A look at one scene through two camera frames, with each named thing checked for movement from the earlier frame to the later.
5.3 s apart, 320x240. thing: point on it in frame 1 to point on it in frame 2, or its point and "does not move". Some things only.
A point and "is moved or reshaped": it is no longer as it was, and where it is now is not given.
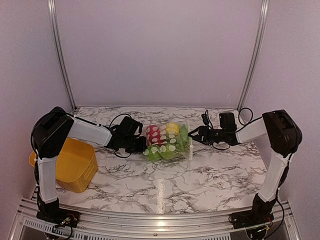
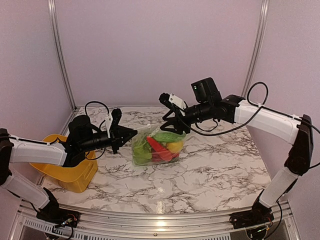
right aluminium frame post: (264, 8) does not move
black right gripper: (203, 130) to (178, 122)
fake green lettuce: (175, 150) to (142, 152)
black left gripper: (141, 147) to (118, 138)
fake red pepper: (153, 134) to (159, 152)
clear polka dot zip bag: (169, 142) is moved or reshaped
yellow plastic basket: (76, 166) does not move
